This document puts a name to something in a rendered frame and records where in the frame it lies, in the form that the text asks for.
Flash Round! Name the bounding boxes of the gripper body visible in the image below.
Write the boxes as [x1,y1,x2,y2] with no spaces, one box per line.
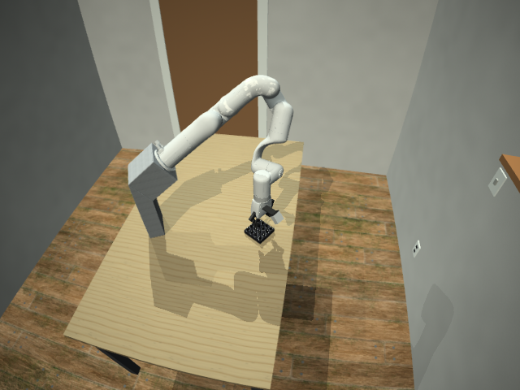
[251,198,271,219]

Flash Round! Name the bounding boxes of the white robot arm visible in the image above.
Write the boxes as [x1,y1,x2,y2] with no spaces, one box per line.
[154,76,293,202]

